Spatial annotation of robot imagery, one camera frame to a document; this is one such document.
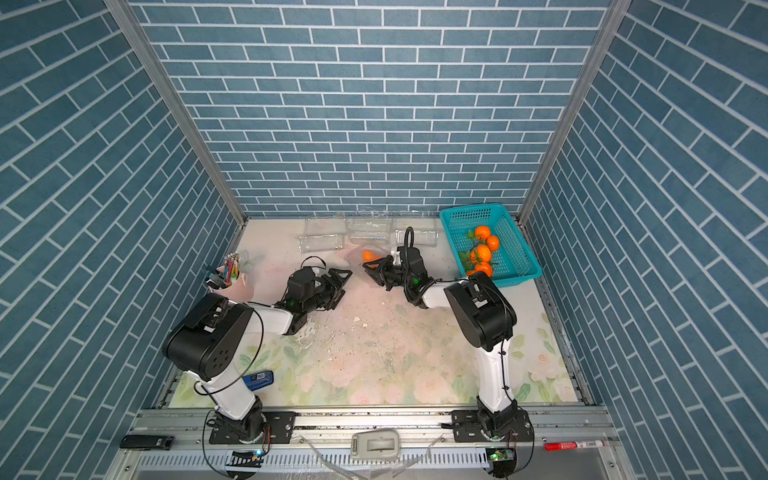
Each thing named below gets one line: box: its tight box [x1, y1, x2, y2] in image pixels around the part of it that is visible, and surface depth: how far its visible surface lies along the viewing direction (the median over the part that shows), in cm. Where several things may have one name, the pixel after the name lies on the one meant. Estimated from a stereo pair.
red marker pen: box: [544, 440, 605, 451], surface depth 72 cm
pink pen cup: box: [211, 265, 254, 302], surface depth 91 cm
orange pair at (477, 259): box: [459, 244, 493, 277], surface depth 103 cm
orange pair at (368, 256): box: [362, 250, 382, 269], surface depth 107 cm
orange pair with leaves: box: [465, 225, 500, 252], surface depth 114 cm
